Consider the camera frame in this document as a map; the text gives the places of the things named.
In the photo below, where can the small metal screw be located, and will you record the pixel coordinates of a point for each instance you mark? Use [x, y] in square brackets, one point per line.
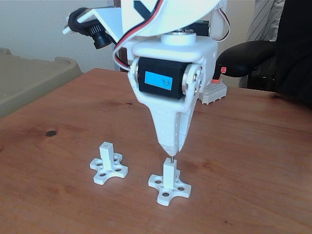
[172, 158]

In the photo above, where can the orange and black clamp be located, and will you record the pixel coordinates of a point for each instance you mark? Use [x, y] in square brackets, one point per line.
[218, 80]

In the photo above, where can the tan plastic bin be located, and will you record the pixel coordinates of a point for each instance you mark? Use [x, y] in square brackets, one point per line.
[29, 80]

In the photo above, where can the brown wooden post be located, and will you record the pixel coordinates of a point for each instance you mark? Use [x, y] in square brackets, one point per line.
[124, 52]

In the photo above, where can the white cross-base post stand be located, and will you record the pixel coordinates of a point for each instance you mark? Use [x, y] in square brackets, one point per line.
[106, 156]
[169, 173]

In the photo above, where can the black camera on white bracket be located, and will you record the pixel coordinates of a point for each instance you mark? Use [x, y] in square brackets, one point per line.
[101, 39]

